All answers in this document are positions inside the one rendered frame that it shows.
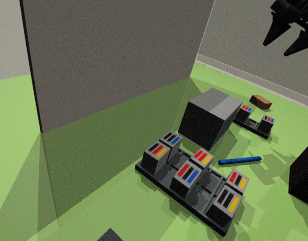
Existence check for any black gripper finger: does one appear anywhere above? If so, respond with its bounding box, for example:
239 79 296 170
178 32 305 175
263 11 291 46
284 30 308 56

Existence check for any brown rectangular block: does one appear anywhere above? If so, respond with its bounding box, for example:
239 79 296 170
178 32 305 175
249 95 272 109

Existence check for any blue rod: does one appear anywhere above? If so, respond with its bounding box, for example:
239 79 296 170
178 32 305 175
218 156 262 165

